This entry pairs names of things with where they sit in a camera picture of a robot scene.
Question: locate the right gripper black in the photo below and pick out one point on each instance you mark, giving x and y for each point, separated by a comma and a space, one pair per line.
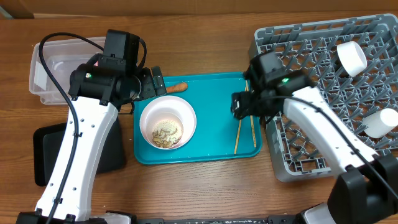
244, 107

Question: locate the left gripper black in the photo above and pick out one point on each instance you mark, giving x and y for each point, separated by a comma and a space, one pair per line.
150, 89

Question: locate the white cup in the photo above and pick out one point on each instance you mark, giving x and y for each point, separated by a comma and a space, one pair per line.
380, 123

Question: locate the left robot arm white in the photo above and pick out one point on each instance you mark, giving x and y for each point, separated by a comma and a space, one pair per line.
96, 95

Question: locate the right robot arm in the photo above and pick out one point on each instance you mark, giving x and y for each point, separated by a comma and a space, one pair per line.
365, 190

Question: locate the grey dishwasher rack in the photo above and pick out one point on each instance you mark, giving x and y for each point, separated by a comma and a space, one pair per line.
312, 47

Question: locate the left wooden chopstick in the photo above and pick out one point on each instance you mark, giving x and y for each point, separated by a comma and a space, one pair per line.
237, 137

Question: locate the wooden chopstick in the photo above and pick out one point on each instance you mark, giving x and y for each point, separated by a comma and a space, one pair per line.
237, 137
252, 122

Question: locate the right wooden chopstick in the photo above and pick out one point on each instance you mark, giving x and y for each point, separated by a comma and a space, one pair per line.
252, 122

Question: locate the carrot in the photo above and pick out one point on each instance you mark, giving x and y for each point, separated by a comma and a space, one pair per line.
177, 88

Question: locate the food scraps in bowl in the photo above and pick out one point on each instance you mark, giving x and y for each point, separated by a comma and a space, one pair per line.
166, 133

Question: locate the teal tray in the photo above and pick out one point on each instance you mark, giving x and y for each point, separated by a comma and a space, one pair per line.
216, 130

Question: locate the clear plastic bin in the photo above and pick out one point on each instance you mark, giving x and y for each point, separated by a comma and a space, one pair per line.
62, 57

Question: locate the black bin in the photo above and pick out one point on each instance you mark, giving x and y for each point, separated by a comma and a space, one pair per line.
47, 142

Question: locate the black rail bottom edge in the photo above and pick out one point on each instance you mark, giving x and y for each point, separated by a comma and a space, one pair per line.
217, 220

